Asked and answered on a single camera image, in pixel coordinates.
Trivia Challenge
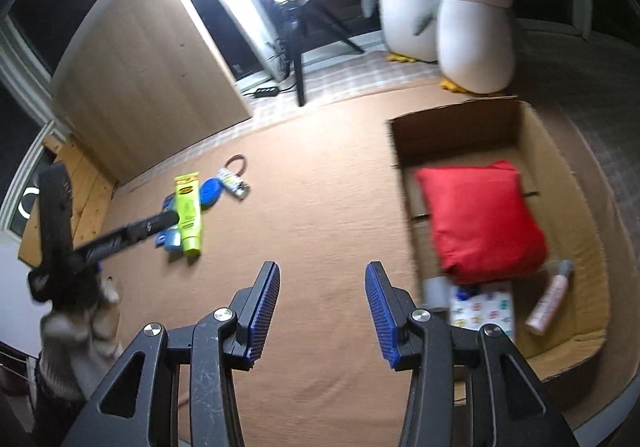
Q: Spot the brown cardboard box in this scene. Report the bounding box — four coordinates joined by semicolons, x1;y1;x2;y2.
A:
390;97;610;381

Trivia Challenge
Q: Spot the white blue lotion tube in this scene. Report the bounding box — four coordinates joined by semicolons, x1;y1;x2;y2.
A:
163;226;182;253

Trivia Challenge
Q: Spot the black tripod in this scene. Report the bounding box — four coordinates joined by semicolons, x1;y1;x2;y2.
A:
271;0;364;107

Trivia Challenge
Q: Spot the plaid grey bedsheet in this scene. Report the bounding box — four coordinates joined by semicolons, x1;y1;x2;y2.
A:
104;33;639;291

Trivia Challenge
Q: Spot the maroon hair tie loop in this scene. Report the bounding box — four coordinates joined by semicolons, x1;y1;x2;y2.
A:
223;153;249;178

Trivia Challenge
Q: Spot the large wooden board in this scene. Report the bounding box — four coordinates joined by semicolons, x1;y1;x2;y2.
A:
52;0;252;184

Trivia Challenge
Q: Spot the left gloved hand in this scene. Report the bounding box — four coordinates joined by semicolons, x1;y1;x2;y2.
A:
37;277;122;401

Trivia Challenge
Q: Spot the small penguin plush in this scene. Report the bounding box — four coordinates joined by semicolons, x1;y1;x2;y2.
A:
436;0;516;95

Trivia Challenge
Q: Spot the black power cable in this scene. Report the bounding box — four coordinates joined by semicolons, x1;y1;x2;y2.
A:
267;38;298;93

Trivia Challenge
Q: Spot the black power strip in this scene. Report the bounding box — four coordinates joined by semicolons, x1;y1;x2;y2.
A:
252;86;281;98

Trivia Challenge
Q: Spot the white patterned tube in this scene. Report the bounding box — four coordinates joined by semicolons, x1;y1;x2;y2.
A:
216;167;250;201

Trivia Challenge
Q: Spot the pink bottle grey cap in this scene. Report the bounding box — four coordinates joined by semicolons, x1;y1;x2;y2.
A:
525;259;574;337

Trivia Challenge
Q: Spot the white tissue pack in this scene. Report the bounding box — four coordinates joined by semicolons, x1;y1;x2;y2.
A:
448;281;515;341

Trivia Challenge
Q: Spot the blue packet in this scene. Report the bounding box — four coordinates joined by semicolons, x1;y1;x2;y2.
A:
155;193;175;248

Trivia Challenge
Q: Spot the green yellow cream tube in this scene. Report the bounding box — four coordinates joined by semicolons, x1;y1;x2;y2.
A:
175;172;202;257

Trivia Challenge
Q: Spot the red fabric pouch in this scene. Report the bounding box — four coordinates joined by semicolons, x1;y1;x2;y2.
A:
414;160;548;285

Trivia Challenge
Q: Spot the blue round tape measure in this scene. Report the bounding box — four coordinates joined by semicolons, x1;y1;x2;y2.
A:
200;177;222;210

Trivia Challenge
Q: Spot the pine wood plank panel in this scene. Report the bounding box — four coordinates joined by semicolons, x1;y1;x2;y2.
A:
17;135;115;267

